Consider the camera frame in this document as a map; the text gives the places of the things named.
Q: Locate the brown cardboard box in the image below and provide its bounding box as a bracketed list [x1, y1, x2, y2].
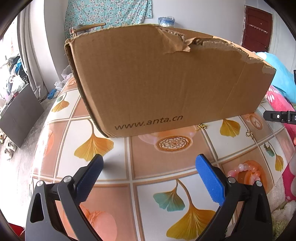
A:
[65, 24, 276, 138]

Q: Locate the pink floral blanket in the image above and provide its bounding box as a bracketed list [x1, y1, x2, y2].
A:
[265, 85, 295, 201]

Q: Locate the light blue pillow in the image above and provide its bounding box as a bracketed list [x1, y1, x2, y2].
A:
[256, 52, 295, 104]

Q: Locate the gold clover earring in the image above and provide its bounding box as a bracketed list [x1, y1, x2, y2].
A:
[245, 130, 254, 140]

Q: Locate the small gold earring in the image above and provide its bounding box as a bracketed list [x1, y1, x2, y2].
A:
[196, 123, 207, 130]

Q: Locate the dark grey board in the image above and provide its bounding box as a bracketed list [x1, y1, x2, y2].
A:
[0, 84, 44, 148]

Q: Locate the dark red door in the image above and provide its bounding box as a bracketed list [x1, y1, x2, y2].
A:
[242, 6, 273, 52]

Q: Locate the white plastic bag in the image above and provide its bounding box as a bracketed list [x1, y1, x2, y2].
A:
[54, 65, 73, 91]

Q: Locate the grey curtain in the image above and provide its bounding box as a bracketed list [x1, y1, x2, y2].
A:
[17, 1, 56, 99]

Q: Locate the blue water bottle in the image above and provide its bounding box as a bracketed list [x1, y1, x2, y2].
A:
[158, 16, 175, 27]

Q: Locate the wooden chair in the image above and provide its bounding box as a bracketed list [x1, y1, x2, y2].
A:
[69, 23, 106, 37]

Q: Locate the floral teal hanging cloth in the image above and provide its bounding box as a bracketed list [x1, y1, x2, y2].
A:
[64, 0, 152, 39]

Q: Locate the pink orange bead bracelet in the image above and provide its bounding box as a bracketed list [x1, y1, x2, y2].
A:
[227, 162, 262, 183]

